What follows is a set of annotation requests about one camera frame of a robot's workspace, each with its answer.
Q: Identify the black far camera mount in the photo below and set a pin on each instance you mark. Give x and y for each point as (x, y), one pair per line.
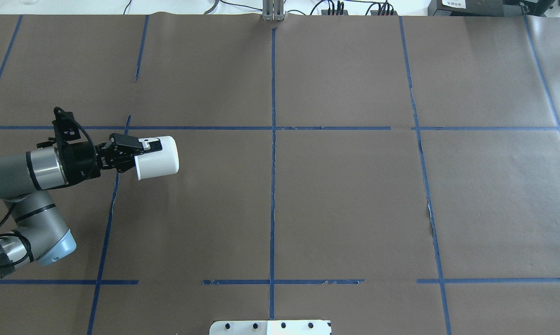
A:
(66, 130)

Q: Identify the aluminium frame post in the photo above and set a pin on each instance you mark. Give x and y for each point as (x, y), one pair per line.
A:
(273, 10)

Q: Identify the white mug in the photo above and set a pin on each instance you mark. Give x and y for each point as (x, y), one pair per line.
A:
(159, 157)

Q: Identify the black box device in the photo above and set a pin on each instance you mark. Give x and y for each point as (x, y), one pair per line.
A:
(478, 8)

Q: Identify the white pedestal column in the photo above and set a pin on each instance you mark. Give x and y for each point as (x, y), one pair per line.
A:
(271, 327)

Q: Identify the orange black connector strip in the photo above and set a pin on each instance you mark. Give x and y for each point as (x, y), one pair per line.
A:
(356, 7)

